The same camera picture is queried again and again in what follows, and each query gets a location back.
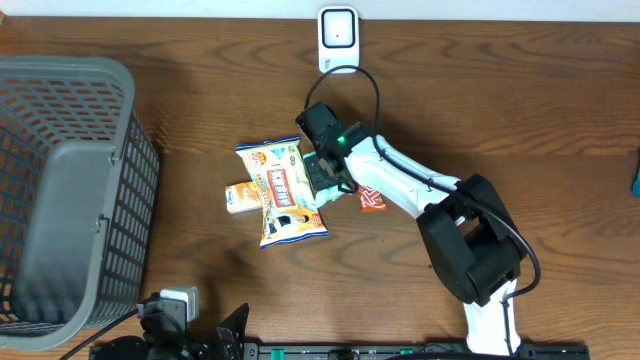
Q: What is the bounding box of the yellow white wipes packet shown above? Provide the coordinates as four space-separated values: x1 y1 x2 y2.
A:
235 135 328 249

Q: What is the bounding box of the white barcode scanner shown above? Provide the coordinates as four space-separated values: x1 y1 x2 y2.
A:
317 6 360 73

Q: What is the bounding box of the mint green wipes pack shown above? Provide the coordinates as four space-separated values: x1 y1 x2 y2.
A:
303 152 345 208

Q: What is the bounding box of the orange white snack packet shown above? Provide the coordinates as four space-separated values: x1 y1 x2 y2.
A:
225 181 262 214

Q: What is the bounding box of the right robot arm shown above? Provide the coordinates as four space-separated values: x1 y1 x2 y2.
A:
298 122 532 355

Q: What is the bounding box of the grey plastic shopping basket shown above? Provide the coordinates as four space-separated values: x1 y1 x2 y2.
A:
1 56 159 352

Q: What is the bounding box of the red chocolate bar wrapper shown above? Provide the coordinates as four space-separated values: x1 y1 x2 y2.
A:
358 186 387 213

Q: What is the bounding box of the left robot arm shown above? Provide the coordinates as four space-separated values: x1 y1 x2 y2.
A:
89 296 249 360

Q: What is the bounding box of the blue Listerine mouthwash bottle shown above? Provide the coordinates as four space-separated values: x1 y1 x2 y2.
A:
632 168 640 198

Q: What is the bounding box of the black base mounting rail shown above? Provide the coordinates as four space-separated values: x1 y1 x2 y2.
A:
88 341 591 360

